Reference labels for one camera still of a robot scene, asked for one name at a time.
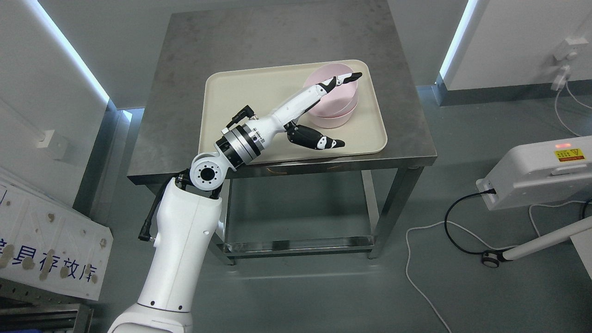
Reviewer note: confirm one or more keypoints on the white wall socket left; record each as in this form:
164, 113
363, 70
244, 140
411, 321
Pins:
53, 145

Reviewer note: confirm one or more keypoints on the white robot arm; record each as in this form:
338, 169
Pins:
187, 211

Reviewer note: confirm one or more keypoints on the white machine with warning label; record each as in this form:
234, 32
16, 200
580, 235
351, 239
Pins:
539, 173

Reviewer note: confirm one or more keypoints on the metal shelf rack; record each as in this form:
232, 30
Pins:
27, 309

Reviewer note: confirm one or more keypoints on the stainless steel table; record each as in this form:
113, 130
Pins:
199, 44

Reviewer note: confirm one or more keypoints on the pink bowl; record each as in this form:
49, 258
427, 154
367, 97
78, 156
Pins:
333, 121
340, 95

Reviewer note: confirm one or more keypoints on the beige plastic tray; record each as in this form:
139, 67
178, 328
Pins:
264, 89

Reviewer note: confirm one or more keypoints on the black white robotic hand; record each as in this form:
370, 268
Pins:
285, 117

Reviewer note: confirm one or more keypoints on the white wall plug right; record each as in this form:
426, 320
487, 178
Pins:
567, 51

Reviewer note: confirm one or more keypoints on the white stand leg with caster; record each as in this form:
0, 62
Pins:
493, 259

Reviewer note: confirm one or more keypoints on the white sign board blue letters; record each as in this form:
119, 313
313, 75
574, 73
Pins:
48, 245

